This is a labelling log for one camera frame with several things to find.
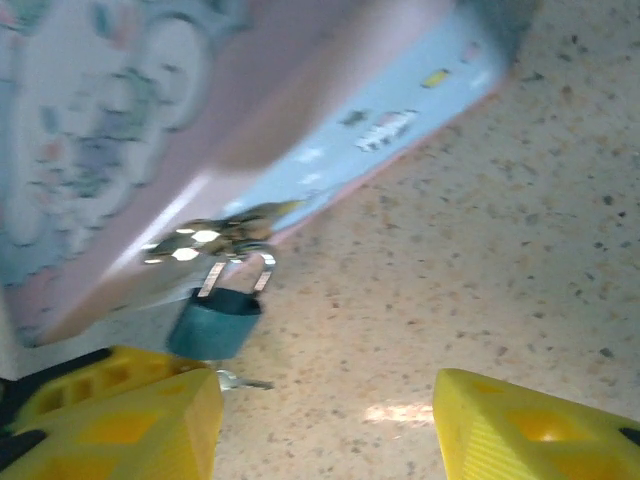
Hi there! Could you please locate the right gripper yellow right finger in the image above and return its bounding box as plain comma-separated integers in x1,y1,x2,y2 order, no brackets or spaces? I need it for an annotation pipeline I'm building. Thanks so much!
432,368,640,480

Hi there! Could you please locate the small teal padlock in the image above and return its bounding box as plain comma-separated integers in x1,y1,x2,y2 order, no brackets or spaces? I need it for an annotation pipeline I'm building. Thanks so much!
167,249,279,361

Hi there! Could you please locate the pastel cartoon tin box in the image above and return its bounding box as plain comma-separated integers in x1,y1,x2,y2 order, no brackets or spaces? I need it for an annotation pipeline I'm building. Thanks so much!
0,0,549,379

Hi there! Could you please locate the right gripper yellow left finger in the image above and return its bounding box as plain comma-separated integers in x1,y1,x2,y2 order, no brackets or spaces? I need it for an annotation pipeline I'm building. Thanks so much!
0,368,225,480

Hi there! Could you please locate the small metal key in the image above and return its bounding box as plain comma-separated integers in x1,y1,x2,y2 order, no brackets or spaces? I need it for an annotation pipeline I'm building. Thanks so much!
215,368,275,394

